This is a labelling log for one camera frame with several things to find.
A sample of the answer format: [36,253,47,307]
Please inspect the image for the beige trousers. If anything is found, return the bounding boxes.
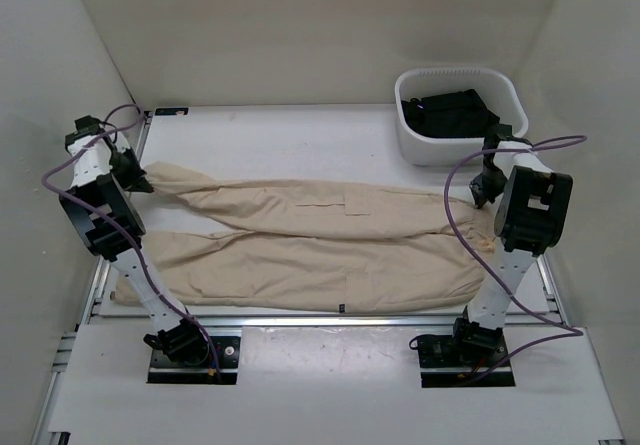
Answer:
[144,162,496,314]

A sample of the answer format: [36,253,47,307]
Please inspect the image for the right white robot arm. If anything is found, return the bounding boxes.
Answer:
[449,124,573,365]

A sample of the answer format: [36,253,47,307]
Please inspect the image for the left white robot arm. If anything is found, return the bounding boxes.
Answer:
[59,116,217,369]

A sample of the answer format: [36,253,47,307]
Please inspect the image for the black folded trousers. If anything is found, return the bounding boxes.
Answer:
[401,89,500,139]

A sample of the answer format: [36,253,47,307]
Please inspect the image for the white plastic basket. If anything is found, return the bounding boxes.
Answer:
[394,66,529,167]

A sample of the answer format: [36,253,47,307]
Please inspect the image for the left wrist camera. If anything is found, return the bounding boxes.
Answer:
[64,115,105,148]

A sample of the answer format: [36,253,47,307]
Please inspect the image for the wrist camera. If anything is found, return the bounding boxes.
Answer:
[64,115,105,148]
[483,123,532,150]

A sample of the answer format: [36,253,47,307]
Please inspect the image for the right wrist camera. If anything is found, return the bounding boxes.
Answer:
[483,123,532,150]

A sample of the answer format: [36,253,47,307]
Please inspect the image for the black corner bracket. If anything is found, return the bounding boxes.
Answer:
[154,107,189,116]

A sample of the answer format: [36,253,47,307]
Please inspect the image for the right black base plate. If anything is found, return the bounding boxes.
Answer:
[409,334,516,389]

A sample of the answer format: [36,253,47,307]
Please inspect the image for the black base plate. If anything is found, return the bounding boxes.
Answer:
[409,334,516,389]
[147,335,241,385]

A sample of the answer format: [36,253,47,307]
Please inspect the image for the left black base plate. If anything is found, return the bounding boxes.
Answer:
[147,335,241,385]

